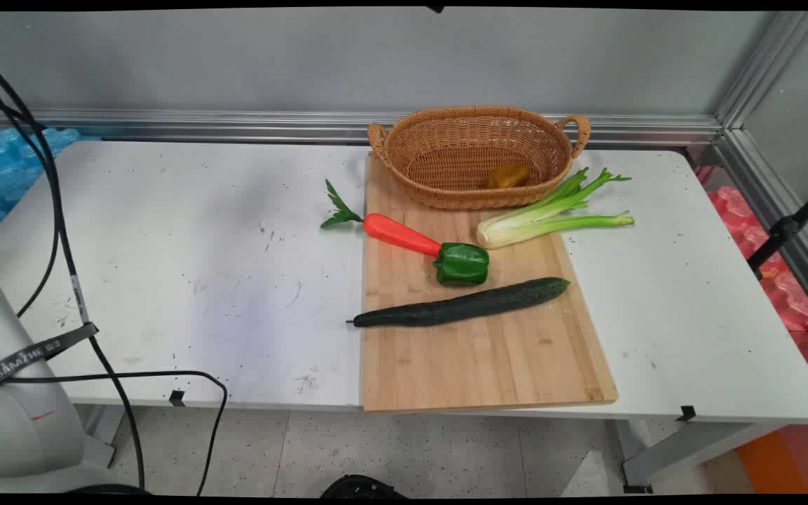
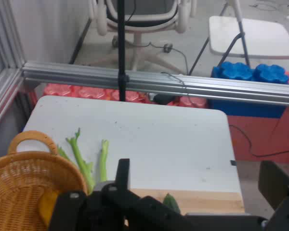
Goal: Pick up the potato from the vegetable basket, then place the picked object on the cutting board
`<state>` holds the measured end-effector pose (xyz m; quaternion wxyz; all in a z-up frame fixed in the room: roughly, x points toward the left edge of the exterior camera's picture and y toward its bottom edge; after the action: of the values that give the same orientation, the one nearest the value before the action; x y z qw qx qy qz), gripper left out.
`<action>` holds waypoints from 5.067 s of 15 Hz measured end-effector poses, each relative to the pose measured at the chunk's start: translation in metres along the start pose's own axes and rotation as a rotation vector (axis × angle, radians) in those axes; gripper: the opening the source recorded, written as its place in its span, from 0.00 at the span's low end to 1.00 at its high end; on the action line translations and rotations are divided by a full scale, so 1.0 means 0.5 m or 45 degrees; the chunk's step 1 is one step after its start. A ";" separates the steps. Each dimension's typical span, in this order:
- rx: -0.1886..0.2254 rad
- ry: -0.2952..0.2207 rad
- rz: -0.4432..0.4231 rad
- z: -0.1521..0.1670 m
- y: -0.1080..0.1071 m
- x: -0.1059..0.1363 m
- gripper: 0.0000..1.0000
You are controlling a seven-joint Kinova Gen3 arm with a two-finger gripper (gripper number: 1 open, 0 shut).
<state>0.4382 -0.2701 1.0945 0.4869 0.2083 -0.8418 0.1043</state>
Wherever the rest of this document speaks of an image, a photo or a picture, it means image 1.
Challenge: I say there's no brown potato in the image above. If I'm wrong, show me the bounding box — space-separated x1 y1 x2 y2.
486 163 531 189

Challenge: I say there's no orange toy carrot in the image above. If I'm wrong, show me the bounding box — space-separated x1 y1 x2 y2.
319 179 443 257

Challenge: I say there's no green bell pepper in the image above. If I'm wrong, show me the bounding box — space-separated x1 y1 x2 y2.
433 243 490 287

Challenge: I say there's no dark green cucumber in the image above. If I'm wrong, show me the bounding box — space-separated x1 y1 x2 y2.
346 277 571 329

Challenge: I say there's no woven wicker basket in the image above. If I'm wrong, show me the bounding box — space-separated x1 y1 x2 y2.
367 105 592 210

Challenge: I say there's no wooden cutting board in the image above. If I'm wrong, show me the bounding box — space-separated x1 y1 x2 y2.
361 151 619 413

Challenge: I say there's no pale green celery stalk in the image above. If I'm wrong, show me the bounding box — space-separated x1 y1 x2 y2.
476 167 635 250

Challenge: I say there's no black round object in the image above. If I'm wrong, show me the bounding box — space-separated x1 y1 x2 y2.
320 474 408 499

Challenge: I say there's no grey table leg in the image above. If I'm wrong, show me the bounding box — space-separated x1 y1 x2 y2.
615 419 790 494

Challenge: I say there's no pink bubble wrap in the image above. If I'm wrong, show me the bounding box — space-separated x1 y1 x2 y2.
707 185 808 398

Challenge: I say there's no black tripod stand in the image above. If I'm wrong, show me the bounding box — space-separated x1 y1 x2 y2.
747 179 808 281

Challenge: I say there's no blue bubble wrap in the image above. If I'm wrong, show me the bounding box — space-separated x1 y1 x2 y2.
0 127 82 243

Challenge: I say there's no aluminium frame rail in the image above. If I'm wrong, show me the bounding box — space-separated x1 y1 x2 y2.
0 109 724 147

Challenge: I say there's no black cable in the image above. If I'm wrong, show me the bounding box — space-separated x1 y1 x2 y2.
0 48 147 490
4 370 229 497

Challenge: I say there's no aluminium frame post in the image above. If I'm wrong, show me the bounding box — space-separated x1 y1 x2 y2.
715 11 808 330

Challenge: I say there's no grey velcro cable strap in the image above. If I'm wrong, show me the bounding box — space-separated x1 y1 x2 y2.
0 322 100 392

